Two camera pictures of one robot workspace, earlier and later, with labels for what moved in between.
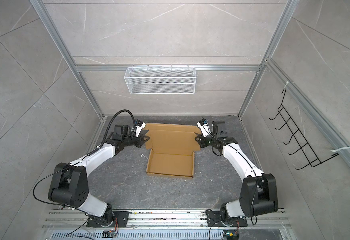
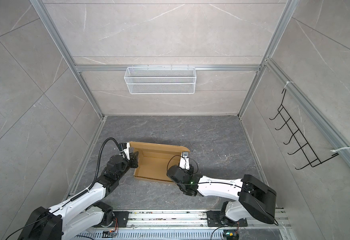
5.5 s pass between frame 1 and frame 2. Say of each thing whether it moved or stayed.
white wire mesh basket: stayed
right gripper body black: moved
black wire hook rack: stayed
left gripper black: moved
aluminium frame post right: stayed
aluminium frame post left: stayed
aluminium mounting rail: stayed
